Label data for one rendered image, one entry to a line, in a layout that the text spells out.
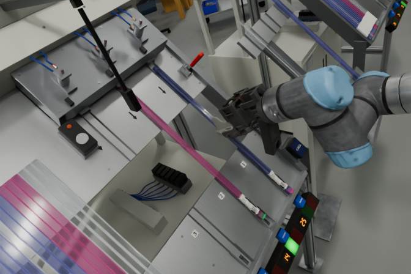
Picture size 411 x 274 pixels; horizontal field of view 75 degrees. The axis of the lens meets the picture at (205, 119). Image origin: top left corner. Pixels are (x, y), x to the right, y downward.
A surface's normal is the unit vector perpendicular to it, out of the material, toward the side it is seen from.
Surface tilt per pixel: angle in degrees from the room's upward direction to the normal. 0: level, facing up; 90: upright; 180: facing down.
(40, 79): 47
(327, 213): 0
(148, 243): 0
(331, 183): 0
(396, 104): 86
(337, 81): 61
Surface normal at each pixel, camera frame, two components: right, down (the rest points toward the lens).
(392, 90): -0.85, -0.13
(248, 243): 0.36, -0.38
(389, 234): -0.29, -0.75
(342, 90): 0.54, -0.20
